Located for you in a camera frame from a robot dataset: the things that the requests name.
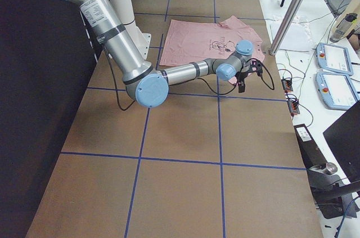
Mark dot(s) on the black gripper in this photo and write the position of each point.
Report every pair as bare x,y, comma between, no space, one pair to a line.
242,75

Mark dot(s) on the pink Snoopy t-shirt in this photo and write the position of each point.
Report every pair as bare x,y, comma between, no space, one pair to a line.
193,50

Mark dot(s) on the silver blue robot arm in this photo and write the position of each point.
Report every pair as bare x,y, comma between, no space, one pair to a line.
111,22

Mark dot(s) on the upper orange connector board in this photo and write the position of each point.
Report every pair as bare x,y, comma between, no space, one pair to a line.
287,84

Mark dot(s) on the orange connector board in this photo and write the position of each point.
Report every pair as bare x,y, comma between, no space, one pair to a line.
293,104
287,84

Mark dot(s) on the lower orange connector board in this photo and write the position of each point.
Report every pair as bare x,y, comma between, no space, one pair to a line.
293,104

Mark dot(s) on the lower teach pendant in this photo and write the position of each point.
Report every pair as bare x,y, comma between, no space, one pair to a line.
336,90

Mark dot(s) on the teach pendant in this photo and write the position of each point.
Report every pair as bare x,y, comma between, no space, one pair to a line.
336,90
334,58

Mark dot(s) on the black box with label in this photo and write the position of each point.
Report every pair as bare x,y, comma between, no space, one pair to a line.
310,152

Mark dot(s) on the upper teach pendant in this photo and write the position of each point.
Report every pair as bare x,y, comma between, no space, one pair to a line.
334,58

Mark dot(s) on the black monitor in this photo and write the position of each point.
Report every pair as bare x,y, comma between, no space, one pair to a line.
342,138

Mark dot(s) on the clear water bottle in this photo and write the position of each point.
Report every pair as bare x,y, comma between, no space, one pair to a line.
343,26

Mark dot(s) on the black clamp with metal knob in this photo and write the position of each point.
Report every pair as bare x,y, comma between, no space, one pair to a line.
330,194

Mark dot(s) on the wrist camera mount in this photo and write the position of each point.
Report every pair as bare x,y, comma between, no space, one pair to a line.
256,66

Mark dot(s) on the aluminium frame post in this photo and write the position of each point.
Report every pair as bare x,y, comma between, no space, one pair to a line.
288,18

